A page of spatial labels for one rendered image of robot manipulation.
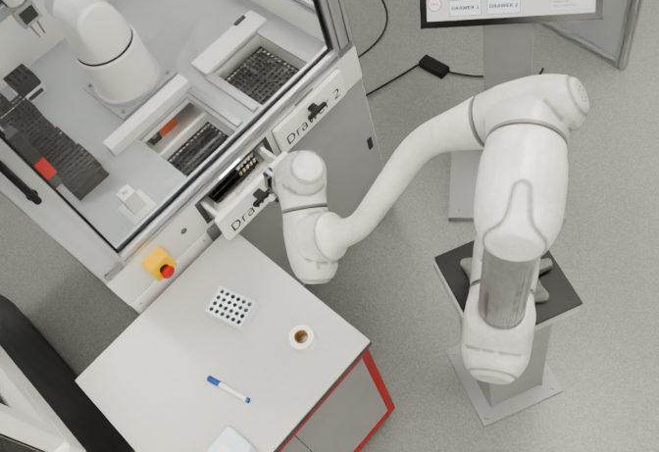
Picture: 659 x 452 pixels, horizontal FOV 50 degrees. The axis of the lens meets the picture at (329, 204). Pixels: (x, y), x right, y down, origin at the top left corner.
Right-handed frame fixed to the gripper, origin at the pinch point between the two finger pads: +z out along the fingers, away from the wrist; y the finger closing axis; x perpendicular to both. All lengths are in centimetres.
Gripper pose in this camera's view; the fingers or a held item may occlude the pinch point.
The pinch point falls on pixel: (275, 194)
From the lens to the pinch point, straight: 189.5
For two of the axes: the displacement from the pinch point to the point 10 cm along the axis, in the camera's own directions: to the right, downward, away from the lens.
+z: -2.4, 1.2, 9.6
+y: -7.0, -7.1, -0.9
